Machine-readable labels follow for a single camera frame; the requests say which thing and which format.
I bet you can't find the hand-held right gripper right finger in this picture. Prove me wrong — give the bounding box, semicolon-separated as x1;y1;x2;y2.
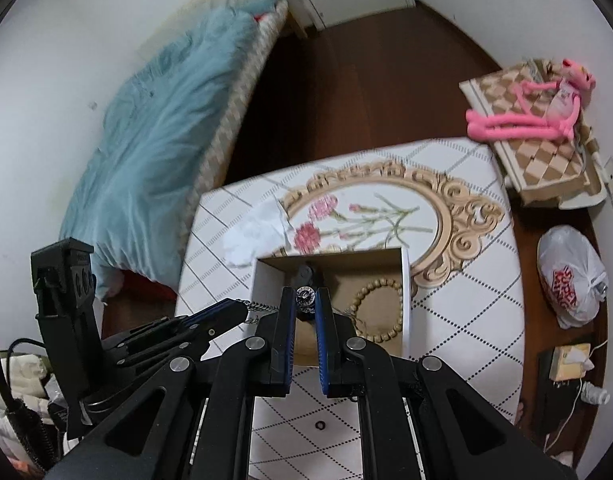
315;287;578;480

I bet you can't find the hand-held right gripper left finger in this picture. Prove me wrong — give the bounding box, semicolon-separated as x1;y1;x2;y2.
46;286;296;480

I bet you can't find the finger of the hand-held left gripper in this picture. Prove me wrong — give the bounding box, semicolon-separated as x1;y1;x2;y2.
101;299;248;347
114;327;220;370

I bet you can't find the silver pendant chain necklace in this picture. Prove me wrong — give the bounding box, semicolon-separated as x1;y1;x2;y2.
244;285;318;327

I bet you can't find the white cardboard box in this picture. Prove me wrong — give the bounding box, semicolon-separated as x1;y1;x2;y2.
250;246;413;367

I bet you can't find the small black object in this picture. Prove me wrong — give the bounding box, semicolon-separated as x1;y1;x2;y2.
295;262;330;292

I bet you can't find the crumpled white tissue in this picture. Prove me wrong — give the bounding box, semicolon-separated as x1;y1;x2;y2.
222;199;293;267

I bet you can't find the floral printed tablecloth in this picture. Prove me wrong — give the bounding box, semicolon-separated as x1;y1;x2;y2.
174;136;526;480

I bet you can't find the fluffy light blue blanket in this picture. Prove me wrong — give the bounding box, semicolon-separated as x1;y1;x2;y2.
59;0;283;301

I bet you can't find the beige patterned mattress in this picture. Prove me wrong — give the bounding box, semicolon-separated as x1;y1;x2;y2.
186;0;291;211

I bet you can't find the dark low stand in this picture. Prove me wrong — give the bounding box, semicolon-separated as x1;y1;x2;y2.
533;349;589;443

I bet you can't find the yellow tissue box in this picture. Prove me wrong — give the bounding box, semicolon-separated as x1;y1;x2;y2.
548;343;593;382

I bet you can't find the white plastic bag red print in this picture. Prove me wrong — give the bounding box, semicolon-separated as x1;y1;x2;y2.
537;225;609;331

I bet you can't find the pink plush toy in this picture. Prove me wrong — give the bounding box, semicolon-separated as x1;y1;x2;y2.
465;58;598;144

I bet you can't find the wooden bead bracelet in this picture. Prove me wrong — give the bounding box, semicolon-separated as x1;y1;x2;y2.
347;281;405;345

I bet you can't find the black coiled cable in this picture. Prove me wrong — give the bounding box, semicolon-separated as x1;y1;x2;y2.
9;399;54;472

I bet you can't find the white cable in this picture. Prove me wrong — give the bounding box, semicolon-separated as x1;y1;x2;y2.
542;329;613;453

